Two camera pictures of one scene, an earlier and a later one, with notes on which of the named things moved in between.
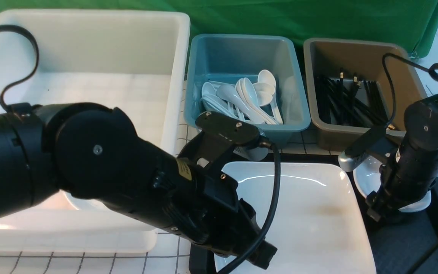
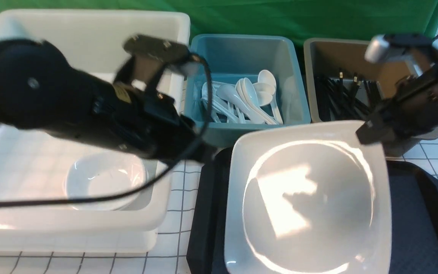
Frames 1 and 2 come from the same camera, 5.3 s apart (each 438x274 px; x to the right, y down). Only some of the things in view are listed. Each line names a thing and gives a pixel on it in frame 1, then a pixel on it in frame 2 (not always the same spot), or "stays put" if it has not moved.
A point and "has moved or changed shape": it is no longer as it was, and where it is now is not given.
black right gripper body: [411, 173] to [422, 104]
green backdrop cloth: [413, 23] stays put
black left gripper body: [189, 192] to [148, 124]
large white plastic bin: [137, 62] stays put
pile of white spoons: [256, 103] stays put
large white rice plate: [321, 227] has moved or changed shape
